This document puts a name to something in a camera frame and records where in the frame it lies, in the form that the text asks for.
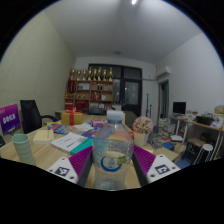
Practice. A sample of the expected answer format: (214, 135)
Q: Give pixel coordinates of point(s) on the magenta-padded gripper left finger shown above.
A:
(80, 160)

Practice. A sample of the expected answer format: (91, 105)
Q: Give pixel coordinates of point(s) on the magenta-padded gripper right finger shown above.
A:
(146, 160)

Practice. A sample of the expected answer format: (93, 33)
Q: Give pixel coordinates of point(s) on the clear plastic water bottle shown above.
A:
(112, 153)

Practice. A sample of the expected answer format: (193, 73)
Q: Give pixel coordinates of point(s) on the teal book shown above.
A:
(82, 146)

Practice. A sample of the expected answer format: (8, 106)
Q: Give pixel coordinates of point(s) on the white printed booklet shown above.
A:
(68, 141)

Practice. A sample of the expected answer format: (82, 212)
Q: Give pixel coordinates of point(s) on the pink flowers in white pot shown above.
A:
(142, 128)

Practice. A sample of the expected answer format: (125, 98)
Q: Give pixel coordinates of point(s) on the blue and red book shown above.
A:
(59, 129)

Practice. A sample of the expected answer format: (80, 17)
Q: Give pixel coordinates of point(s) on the stack of books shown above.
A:
(165, 127)

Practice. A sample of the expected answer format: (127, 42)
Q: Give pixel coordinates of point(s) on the pink flat box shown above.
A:
(99, 123)

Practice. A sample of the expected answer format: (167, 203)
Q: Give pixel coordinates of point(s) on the yellow gift box red ribbon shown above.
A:
(71, 118)

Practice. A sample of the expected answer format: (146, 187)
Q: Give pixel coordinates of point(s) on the yellow paper envelope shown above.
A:
(43, 136)

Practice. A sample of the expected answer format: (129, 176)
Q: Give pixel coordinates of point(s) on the grey armchair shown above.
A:
(130, 118)

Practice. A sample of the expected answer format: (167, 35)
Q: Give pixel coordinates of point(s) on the wooden square stool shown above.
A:
(195, 142)

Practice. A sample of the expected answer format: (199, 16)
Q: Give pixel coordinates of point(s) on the black tripod stand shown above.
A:
(147, 105)

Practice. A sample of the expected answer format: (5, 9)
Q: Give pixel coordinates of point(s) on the pale green cup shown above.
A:
(24, 150)

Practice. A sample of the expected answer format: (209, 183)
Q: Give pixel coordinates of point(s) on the black computer monitor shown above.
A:
(179, 108)

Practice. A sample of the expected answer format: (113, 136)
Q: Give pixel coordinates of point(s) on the white round stool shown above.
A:
(207, 147)

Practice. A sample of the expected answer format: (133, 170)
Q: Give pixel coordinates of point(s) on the long wooden side desk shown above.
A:
(200, 125)

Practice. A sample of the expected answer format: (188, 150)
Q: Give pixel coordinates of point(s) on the black office chair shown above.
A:
(30, 115)

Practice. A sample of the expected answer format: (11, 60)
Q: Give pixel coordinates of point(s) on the wooden shelf unit with trophies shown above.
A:
(90, 93)

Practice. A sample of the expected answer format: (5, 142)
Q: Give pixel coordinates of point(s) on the dark glass double door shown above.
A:
(131, 93)

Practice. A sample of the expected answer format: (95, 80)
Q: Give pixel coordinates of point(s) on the purple sign board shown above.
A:
(9, 119)

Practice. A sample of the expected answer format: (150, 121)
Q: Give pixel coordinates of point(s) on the long ceiling light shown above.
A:
(134, 1)

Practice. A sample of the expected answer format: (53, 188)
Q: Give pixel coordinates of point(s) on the white wall air conditioner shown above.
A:
(163, 71)

